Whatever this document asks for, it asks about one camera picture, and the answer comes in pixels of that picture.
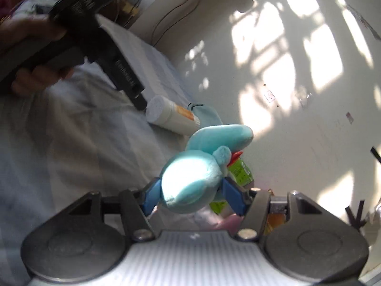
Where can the black tape cross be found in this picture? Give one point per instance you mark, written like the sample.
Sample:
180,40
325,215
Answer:
357,211

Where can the teal plush toy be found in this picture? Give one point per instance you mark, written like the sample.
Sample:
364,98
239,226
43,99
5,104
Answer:
190,178

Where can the green cardboard box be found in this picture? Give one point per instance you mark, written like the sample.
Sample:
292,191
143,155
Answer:
239,172

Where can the white tube with orange label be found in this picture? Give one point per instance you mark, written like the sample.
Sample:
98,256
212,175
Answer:
166,113

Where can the black tape strip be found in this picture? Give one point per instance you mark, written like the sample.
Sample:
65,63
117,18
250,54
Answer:
376,155

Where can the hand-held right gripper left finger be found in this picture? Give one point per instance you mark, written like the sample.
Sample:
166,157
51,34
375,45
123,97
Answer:
150,196

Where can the pink biscuit box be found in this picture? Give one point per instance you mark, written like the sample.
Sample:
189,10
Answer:
229,222

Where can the white wall socket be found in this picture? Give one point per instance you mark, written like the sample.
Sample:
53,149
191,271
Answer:
270,96

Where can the person's left hand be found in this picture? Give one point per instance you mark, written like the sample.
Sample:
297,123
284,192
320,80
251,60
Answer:
32,29

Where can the striped bedsheet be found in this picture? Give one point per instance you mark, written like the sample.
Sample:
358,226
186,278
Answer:
74,143

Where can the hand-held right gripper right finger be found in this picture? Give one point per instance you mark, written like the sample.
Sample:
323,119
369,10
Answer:
235,196

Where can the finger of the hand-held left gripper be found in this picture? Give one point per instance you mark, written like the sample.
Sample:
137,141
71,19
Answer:
125,74

